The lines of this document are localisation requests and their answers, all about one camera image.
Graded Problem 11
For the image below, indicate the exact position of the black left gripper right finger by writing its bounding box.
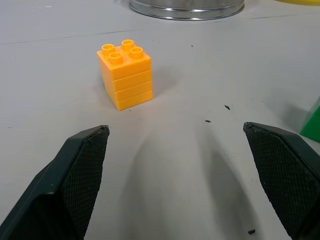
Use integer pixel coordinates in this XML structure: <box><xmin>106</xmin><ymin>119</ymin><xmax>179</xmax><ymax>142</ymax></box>
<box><xmin>243</xmin><ymin>121</ymin><xmax>320</xmax><ymax>240</ymax></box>

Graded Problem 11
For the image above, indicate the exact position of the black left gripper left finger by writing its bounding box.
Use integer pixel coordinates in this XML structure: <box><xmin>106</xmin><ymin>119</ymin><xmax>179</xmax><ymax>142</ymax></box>
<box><xmin>0</xmin><ymin>124</ymin><xmax>110</xmax><ymax>240</ymax></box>

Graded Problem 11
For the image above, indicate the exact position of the green toy block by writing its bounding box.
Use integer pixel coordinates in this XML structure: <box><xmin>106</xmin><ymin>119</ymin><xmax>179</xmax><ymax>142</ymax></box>
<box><xmin>299</xmin><ymin>95</ymin><xmax>320</xmax><ymax>144</ymax></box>

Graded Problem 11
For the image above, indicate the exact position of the orange toy brick stack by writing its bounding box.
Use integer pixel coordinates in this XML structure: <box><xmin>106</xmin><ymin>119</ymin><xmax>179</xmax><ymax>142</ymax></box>
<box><xmin>96</xmin><ymin>39</ymin><xmax>154</xmax><ymax>112</ymax></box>

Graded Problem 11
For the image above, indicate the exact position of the yellow round object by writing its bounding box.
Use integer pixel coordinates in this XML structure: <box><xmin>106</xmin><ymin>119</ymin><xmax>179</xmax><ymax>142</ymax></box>
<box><xmin>276</xmin><ymin>0</ymin><xmax>320</xmax><ymax>6</ymax></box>

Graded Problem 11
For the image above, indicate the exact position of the silver metal round container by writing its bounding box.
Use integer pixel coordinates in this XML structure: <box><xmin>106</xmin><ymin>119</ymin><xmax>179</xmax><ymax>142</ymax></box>
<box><xmin>128</xmin><ymin>0</ymin><xmax>245</xmax><ymax>21</ymax></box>

